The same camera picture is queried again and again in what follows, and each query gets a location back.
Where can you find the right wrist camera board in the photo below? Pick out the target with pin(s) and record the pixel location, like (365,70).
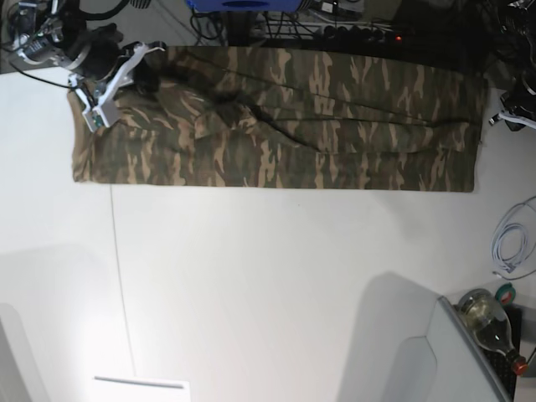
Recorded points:
(101,115)

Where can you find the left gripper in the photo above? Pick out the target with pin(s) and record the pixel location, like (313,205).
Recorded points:
(519,103)

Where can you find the black mesh tray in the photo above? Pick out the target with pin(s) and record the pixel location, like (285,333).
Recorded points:
(499,354)

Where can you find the clear glass bottle red cap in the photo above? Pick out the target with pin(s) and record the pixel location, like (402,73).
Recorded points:
(477,309)

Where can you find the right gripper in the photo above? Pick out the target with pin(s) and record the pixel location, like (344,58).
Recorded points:
(95,57)

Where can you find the green tape roll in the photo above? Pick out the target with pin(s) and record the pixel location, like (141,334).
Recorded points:
(506,294)

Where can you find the camouflage t-shirt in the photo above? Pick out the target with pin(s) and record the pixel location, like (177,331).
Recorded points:
(288,118)

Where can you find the black power strip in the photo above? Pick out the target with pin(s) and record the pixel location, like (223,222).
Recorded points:
(365,34)

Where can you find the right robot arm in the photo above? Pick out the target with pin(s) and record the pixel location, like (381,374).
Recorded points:
(56,32)

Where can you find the grey equipment box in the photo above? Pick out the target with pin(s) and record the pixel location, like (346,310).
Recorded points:
(462,373)

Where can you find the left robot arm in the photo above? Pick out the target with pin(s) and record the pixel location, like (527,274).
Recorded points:
(517,22)

